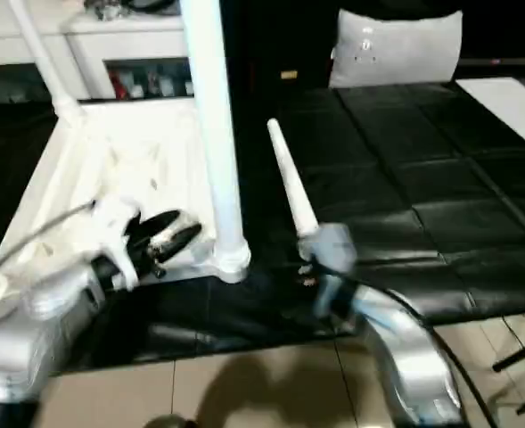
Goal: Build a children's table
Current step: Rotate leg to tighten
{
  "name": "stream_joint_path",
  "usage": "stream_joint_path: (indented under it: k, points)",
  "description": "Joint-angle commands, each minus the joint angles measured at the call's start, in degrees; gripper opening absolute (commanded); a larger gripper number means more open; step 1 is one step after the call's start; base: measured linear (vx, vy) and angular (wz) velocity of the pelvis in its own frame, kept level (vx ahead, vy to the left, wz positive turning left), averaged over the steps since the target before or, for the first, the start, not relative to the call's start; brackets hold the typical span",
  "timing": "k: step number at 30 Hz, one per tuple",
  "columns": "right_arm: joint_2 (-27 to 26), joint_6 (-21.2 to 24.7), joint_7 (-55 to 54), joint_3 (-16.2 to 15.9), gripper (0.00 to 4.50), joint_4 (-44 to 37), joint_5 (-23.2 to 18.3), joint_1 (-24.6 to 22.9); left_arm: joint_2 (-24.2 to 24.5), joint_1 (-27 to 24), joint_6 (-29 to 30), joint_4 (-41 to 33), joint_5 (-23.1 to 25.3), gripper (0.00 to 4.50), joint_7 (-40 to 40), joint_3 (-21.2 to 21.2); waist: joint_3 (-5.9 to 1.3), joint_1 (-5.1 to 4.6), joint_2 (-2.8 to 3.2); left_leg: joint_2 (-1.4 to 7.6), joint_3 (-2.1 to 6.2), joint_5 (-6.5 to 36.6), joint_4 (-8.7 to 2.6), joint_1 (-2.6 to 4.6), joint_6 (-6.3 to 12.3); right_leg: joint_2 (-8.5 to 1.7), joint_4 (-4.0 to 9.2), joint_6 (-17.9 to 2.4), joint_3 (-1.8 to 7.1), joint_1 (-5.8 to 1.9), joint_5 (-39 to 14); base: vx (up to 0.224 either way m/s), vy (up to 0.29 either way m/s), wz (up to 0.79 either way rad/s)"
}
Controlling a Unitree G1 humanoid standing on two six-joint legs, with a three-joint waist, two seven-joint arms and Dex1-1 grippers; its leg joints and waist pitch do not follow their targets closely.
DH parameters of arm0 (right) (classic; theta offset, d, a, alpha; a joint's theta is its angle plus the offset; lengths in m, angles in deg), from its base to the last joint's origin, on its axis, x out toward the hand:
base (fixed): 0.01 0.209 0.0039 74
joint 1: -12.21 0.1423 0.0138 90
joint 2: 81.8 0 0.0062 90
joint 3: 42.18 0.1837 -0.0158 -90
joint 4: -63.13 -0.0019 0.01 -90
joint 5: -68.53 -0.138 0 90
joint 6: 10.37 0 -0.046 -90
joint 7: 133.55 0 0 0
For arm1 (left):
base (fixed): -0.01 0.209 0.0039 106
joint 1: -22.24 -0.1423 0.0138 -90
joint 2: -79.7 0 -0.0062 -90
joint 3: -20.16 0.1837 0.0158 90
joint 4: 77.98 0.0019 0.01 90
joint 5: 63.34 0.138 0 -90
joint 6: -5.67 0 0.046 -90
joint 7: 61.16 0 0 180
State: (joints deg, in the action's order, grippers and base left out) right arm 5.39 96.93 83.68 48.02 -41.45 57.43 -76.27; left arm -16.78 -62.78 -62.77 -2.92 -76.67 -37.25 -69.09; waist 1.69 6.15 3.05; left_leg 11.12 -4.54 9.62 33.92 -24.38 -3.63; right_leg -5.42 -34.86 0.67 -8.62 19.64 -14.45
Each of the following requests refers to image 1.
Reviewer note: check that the white plastic table top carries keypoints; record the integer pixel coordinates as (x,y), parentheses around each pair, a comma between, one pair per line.
(84,160)

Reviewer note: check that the white plastic table leg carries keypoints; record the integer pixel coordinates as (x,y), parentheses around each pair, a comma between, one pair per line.
(44,62)
(213,116)
(293,187)

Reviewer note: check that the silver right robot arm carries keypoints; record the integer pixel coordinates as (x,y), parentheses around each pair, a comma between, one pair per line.
(405,348)

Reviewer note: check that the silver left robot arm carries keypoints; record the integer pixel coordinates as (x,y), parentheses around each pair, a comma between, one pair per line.
(39,330)

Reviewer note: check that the black work mat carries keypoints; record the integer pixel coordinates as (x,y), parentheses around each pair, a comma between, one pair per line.
(405,178)

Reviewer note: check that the dark robot body part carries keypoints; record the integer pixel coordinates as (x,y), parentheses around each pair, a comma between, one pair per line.
(168,422)

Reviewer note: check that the white glass-door cabinet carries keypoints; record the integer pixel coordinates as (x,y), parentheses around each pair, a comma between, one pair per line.
(93,45)

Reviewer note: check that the small yellow label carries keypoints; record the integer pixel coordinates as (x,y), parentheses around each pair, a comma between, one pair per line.
(289,76)

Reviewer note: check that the light grey pillow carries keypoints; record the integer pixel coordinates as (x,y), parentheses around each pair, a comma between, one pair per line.
(396,49)

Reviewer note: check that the white flat board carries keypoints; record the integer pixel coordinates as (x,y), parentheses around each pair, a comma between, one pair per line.
(512,102)

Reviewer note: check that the black metal table frame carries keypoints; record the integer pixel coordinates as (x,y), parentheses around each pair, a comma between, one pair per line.
(520,355)

